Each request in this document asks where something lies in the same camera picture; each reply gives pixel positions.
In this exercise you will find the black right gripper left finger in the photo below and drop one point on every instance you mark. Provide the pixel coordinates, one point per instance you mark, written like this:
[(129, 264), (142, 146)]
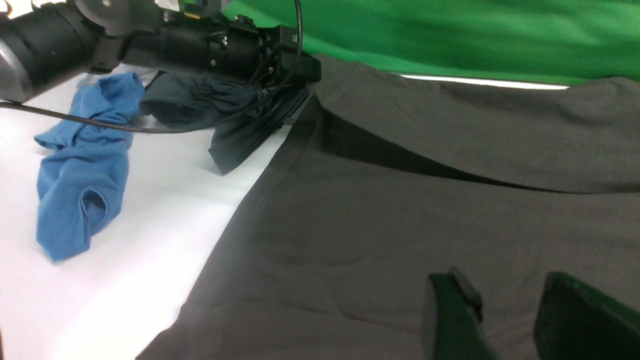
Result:
[(452, 319)]

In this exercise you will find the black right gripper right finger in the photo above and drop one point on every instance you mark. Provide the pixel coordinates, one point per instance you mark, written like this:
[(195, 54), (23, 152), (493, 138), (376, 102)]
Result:
[(576, 321)]

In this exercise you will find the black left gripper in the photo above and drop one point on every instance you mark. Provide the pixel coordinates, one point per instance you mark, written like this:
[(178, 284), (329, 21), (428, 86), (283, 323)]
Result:
[(233, 51)]

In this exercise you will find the dark gray long-sleeve shirt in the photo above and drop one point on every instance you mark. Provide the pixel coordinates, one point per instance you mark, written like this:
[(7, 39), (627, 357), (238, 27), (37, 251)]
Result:
[(384, 180)]

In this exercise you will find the gray left robot arm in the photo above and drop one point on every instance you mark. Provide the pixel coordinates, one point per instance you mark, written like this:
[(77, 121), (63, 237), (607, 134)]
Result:
[(56, 42)]

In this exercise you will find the dark teal crumpled garment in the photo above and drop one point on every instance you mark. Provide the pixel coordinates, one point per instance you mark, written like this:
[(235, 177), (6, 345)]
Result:
[(178, 100)]

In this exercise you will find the blue crumpled garment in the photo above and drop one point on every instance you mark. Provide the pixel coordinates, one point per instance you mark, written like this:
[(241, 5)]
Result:
[(81, 184)]

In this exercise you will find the green backdrop cloth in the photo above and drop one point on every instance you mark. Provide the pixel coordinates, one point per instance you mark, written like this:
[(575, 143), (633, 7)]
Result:
[(546, 41)]

